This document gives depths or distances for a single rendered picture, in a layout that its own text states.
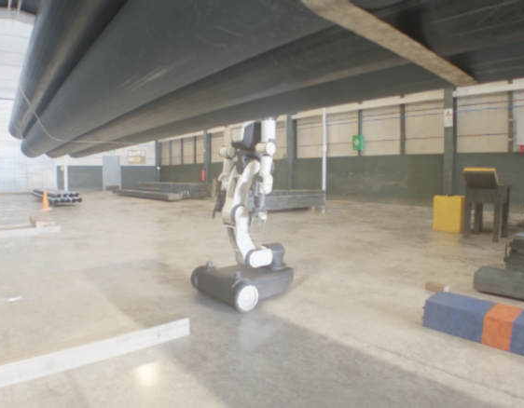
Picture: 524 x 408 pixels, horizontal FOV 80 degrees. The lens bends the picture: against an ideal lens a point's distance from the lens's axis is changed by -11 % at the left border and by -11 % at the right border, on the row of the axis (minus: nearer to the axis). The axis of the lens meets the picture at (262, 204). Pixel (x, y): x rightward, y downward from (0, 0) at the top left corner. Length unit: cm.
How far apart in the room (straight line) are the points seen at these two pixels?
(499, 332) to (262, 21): 196
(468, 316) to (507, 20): 186
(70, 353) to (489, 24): 181
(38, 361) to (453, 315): 208
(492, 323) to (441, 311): 28
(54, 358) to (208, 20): 164
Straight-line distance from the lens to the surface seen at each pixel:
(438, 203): 608
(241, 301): 228
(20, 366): 182
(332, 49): 46
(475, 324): 214
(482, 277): 297
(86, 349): 185
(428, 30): 41
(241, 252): 249
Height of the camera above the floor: 88
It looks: 5 degrees down
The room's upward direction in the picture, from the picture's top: straight up
